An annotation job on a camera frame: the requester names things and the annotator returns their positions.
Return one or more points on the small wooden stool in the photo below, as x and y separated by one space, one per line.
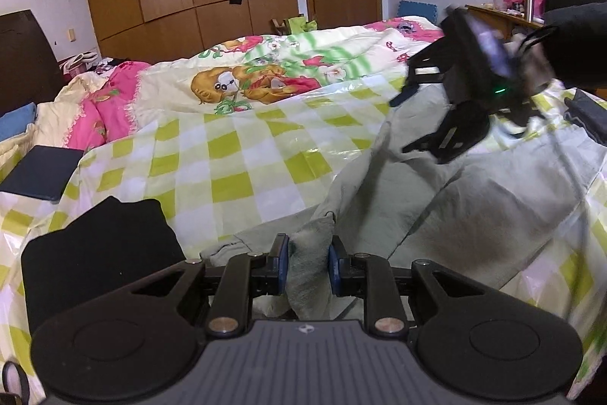
280 26

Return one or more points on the dark blue folded cloth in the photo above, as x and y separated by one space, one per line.
40 172

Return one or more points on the blue pillow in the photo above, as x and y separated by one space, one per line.
16 120

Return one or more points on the steel thermos bottle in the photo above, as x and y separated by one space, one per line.
529 4

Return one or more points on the green bag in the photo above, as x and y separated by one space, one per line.
302 25

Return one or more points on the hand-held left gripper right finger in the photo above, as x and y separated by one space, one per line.
333 267

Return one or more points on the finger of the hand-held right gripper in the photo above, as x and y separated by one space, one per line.
404 94
450 139

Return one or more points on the wooden side shelf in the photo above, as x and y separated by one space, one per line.
502 13

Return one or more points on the dark grey folded cloth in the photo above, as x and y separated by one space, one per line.
588 111

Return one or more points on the green checked plastic sheet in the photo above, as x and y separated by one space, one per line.
237 158

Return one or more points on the cartoon printed quilt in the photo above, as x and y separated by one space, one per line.
189 73

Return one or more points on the wall socket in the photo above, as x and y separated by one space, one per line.
71 35

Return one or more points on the black folded cloth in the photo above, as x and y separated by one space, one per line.
95 253

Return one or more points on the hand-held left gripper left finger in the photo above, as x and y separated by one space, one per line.
283 265

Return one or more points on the black and white bag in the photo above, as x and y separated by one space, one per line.
78 61

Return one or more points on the person's right hand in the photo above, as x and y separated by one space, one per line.
533 61

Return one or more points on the dark wooden headboard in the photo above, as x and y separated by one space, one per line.
23 54

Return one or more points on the grey pants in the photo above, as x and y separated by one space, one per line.
474 205

